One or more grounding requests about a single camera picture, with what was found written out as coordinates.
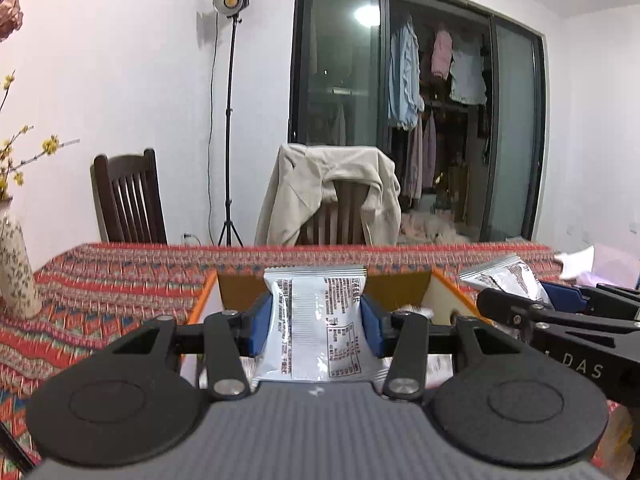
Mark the dark wooden chair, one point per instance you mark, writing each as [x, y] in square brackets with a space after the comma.
[130, 195]
[340, 215]

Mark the white paper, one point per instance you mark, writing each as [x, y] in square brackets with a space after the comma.
[575, 262]

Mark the pink hanging garment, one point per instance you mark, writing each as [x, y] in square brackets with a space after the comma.
[441, 55]

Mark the yellow flower branches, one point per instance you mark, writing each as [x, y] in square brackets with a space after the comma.
[49, 145]

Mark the grey hanging clothes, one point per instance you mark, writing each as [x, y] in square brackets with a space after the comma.
[417, 160]

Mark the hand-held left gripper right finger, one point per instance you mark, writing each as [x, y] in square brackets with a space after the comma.
[372, 327]

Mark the light blue hanging shirt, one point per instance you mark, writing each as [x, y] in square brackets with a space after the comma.
[405, 80]

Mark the studio light on stand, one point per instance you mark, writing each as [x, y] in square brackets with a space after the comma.
[230, 110]

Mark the pale clothes pile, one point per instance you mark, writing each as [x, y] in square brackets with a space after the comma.
[435, 227]

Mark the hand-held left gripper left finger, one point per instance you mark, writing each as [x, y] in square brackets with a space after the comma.
[260, 325]

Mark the black stand leg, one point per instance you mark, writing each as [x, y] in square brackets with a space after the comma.
[15, 445]

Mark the orange red cardboard box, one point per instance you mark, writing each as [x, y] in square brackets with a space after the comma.
[240, 292]

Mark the pink artificial flowers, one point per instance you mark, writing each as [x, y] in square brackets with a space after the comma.
[10, 12]

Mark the white snack packet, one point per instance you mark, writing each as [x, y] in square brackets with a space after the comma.
[315, 325]
[505, 275]

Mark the beige jacket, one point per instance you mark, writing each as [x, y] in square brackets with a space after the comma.
[295, 190]

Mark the dark framed glass sliding door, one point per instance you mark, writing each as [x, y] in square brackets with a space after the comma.
[345, 60]

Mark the white hanging shirt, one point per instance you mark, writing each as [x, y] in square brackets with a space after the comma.
[467, 72]

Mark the pale pink plastic bag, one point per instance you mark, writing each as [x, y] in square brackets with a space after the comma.
[617, 265]

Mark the floral ceramic vase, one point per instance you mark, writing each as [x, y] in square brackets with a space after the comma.
[17, 265]

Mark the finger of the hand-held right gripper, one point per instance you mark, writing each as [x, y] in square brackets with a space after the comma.
[562, 295]
[505, 310]

